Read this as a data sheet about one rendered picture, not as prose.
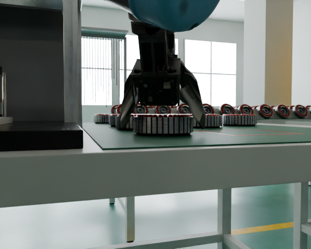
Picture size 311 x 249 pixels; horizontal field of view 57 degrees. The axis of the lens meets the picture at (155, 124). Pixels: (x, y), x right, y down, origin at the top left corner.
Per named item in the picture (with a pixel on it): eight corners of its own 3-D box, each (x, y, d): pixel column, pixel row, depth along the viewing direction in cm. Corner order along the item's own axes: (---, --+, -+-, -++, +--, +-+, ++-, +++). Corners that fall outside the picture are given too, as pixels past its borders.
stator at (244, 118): (217, 125, 91) (218, 113, 91) (224, 124, 101) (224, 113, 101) (255, 126, 87) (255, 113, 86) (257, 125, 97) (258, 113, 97)
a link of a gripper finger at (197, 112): (203, 144, 49) (170, 105, 45) (202, 124, 54) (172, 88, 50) (218, 135, 47) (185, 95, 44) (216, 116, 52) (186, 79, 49)
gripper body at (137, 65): (132, 109, 45) (122, 31, 38) (140, 85, 52) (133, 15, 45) (181, 109, 44) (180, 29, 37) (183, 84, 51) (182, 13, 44)
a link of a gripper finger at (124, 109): (103, 134, 50) (129, 96, 45) (111, 115, 55) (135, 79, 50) (119, 142, 51) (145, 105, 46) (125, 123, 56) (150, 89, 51)
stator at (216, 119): (179, 126, 87) (179, 113, 86) (216, 126, 87) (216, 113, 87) (184, 128, 75) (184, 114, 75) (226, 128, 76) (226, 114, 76)
